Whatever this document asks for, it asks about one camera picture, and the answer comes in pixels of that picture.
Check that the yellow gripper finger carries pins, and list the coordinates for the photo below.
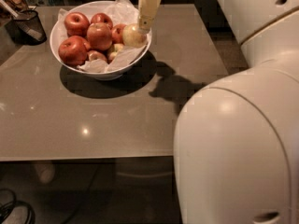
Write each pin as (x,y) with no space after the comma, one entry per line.
(147,12)

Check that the yellow green apple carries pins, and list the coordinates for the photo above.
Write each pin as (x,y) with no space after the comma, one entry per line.
(132,37)

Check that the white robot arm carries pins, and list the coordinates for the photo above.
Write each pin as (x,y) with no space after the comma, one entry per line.
(236,142)

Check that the red apple right centre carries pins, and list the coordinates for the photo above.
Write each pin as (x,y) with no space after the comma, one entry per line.
(116,32)

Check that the red apple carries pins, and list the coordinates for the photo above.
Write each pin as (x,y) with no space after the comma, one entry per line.
(102,17)
(74,50)
(99,36)
(116,32)
(76,23)

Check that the red apple back centre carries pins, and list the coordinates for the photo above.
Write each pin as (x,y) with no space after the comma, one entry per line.
(102,17)

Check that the pale apple under pile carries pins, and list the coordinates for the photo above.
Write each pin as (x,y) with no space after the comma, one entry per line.
(113,51)

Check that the white ceramic bowl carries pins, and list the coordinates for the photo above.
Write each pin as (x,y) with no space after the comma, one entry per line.
(119,11)

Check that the red apple back left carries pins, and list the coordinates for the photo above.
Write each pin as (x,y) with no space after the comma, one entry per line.
(76,23)

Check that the small apple front centre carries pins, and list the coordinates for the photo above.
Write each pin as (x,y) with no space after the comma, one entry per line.
(96,55)

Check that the red apple front left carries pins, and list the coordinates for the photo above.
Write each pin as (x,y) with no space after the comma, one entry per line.
(74,50)

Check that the white tissue paper liner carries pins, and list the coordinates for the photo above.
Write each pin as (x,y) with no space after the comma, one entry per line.
(99,39)

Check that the black mesh pen cup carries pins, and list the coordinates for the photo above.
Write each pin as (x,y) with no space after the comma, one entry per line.
(29,29)

